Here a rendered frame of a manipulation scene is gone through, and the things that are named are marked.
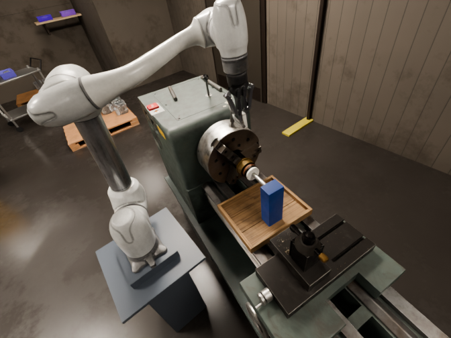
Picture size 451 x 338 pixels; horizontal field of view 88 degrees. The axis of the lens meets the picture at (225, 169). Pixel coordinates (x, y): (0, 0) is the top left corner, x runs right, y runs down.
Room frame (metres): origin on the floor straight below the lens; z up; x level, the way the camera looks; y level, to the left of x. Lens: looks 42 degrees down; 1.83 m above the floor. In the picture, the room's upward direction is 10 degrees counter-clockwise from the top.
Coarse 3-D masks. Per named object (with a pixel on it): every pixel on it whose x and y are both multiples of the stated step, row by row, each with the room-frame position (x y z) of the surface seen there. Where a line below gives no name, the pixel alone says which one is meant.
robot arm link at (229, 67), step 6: (246, 54) 0.81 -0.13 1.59; (222, 60) 0.82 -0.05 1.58; (228, 60) 0.80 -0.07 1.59; (234, 60) 0.79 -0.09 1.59; (240, 60) 0.79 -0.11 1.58; (246, 60) 0.81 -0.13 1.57; (228, 66) 0.80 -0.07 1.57; (234, 66) 0.79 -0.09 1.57; (240, 66) 0.79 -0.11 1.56; (246, 66) 0.80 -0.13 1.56; (228, 72) 0.80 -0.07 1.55; (234, 72) 0.79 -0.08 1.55; (240, 72) 0.79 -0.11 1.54
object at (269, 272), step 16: (320, 224) 0.53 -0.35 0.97; (336, 224) 0.52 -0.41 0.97; (320, 240) 0.46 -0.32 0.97; (336, 240) 0.45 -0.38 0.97; (352, 240) 0.44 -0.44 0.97; (368, 240) 0.42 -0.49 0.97; (336, 256) 0.39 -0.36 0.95; (352, 256) 0.38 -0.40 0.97; (256, 272) 0.38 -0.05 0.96; (272, 272) 0.37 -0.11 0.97; (288, 272) 0.36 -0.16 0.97; (336, 272) 0.33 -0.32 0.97; (272, 288) 0.31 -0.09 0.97; (288, 288) 0.30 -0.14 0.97; (304, 288) 0.30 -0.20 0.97; (320, 288) 0.29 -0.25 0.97; (288, 304) 0.26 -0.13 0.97; (304, 304) 0.26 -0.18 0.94
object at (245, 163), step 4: (240, 160) 0.84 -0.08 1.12; (244, 160) 0.84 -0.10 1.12; (248, 160) 0.83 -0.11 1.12; (240, 164) 0.82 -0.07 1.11; (244, 164) 0.81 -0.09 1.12; (248, 164) 0.81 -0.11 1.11; (252, 164) 0.81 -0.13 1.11; (236, 168) 0.82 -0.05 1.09; (240, 168) 0.81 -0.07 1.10; (244, 168) 0.80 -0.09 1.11; (248, 168) 0.78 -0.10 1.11; (240, 172) 0.80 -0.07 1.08; (244, 172) 0.78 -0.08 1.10; (244, 176) 0.78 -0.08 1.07
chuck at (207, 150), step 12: (216, 132) 0.95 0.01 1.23; (228, 132) 0.92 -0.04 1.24; (240, 132) 0.94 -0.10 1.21; (252, 132) 0.97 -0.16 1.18; (204, 144) 0.94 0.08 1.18; (228, 144) 0.91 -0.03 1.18; (240, 144) 0.94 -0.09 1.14; (252, 144) 0.96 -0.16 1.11; (204, 156) 0.90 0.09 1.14; (216, 156) 0.88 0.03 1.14; (204, 168) 0.91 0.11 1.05; (216, 168) 0.87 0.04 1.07; (228, 168) 0.90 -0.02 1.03; (216, 180) 0.87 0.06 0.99
